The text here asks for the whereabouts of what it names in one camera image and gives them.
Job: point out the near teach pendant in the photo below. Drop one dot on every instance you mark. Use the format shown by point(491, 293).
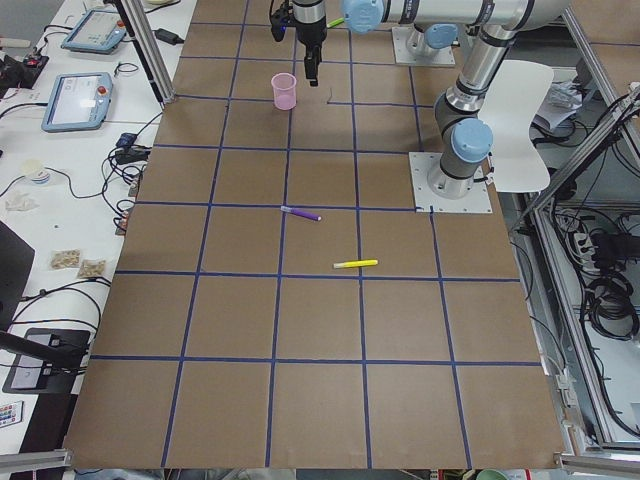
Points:
point(78, 102)

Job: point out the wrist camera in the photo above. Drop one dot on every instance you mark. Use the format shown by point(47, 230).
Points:
point(280, 19)

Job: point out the white plastic chair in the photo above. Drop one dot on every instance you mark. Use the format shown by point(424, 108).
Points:
point(510, 105)

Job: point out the far teach pendant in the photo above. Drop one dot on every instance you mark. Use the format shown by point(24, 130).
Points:
point(99, 31)

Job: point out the pink mesh cup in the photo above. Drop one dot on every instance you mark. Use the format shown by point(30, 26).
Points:
point(284, 91)

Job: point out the green pen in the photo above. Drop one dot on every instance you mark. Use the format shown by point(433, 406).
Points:
point(335, 23)

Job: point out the teach pendant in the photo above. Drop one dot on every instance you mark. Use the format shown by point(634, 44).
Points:
point(99, 31)
point(78, 102)

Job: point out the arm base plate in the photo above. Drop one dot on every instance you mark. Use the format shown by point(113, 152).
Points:
point(429, 46)
point(435, 192)

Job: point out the purple pen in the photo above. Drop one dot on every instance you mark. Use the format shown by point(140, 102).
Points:
point(300, 213)

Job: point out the yellow pen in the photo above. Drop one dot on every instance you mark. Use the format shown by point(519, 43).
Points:
point(355, 264)

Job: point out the small remote control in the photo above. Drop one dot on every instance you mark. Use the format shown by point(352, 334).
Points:
point(11, 414)

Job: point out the black monitor stand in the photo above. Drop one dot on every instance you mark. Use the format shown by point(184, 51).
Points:
point(47, 361)

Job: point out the aluminium frame post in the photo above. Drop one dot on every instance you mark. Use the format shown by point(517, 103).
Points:
point(140, 32)

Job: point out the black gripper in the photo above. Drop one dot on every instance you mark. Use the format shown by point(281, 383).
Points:
point(310, 30)

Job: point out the black power adapter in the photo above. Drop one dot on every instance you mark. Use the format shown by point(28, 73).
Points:
point(168, 37)

